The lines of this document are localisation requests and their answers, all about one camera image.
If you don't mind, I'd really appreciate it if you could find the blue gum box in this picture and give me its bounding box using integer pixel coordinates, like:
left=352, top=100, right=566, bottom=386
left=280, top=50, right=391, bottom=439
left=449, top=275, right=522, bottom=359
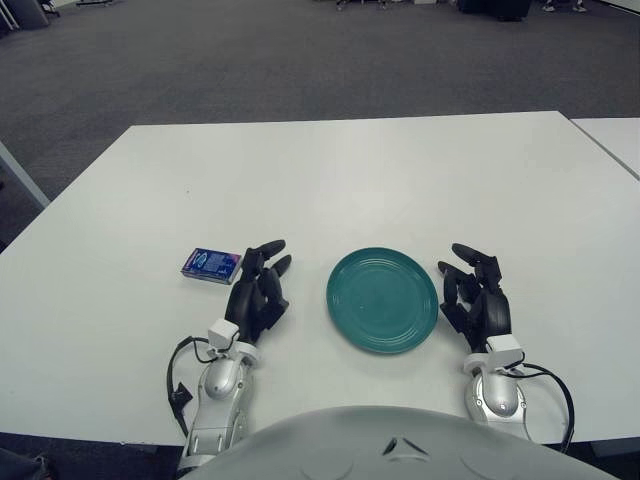
left=180, top=247, right=245, bottom=285

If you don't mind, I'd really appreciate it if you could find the pair of shoes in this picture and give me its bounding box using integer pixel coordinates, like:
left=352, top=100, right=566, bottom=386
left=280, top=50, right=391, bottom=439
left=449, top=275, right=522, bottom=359
left=542, top=0, right=586, bottom=14

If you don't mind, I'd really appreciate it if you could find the black box on floor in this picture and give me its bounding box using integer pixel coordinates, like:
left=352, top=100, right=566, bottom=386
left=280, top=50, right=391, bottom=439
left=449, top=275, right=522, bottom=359
left=457, top=0, right=532, bottom=21

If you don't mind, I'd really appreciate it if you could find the grey desk edge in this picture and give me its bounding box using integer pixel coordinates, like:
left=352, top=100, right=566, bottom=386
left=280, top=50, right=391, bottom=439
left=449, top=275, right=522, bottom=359
left=0, top=139, right=51, bottom=209

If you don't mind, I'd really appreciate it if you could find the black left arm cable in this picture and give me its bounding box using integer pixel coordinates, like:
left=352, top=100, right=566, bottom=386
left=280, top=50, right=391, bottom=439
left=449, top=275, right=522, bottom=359
left=167, top=335, right=236, bottom=436

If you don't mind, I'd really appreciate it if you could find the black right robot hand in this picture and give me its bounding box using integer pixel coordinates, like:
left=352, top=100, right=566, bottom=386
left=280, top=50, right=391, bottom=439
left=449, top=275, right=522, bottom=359
left=437, top=243, right=524, bottom=369

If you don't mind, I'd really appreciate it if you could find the white neighbouring table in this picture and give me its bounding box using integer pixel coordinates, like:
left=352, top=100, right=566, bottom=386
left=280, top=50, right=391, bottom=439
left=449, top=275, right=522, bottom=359
left=569, top=117, right=640, bottom=181

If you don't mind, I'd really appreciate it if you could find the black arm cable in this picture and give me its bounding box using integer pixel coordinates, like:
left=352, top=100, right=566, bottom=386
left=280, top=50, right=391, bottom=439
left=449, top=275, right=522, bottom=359
left=167, top=335, right=236, bottom=436
left=504, top=362, right=576, bottom=454

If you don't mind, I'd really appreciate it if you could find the teal round plate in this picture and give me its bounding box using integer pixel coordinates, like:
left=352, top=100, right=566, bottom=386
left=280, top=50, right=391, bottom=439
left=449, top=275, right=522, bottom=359
left=326, top=245, right=440, bottom=356

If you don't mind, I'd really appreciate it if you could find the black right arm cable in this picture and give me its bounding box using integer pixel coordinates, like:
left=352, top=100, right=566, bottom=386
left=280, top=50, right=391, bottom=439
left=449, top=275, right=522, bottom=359
left=504, top=362, right=576, bottom=454

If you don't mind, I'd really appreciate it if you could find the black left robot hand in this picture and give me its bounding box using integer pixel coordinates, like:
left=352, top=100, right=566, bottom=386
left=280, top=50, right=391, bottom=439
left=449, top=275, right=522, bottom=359
left=206, top=239, right=293, bottom=354

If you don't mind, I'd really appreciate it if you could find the grey robot torso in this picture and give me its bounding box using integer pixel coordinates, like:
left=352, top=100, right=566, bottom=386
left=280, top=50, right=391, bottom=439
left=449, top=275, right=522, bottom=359
left=187, top=405, right=611, bottom=480

